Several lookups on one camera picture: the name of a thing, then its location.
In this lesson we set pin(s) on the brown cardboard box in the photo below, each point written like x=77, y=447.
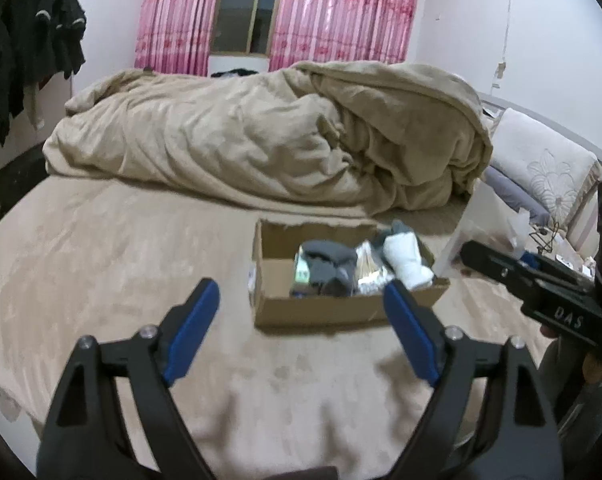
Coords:
x=326, y=312

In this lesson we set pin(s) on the black hanging clothes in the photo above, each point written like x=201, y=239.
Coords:
x=26, y=45

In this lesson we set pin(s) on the clear bag of cotton swabs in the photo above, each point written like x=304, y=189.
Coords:
x=373, y=272

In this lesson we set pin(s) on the window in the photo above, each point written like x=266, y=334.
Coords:
x=246, y=5

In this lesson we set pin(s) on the bed with beige sheet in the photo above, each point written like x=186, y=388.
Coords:
x=121, y=260

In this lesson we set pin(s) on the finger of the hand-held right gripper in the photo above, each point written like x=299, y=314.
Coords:
x=501, y=272
x=533, y=260

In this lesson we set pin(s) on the gray sock with light cuff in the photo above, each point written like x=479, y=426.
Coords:
x=331, y=265

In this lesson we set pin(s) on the green and white tissue pack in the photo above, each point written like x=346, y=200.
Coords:
x=301, y=271

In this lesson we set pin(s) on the person's right hand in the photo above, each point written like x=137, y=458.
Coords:
x=593, y=367

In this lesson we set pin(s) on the pink curtain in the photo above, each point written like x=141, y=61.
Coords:
x=176, y=15
x=346, y=10

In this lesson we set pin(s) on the gray pillow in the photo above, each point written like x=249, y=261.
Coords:
x=511, y=195

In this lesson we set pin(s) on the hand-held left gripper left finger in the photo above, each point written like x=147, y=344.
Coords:
x=188, y=330

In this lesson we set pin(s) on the black suitcase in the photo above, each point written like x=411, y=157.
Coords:
x=16, y=180

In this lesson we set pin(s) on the beige blanket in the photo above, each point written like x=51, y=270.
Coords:
x=261, y=135

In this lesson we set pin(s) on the plain gray sock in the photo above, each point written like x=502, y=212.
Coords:
x=393, y=232

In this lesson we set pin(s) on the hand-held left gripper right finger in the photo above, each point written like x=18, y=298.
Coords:
x=411, y=332

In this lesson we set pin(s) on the white embroidered pillow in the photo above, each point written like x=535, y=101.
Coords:
x=546, y=165

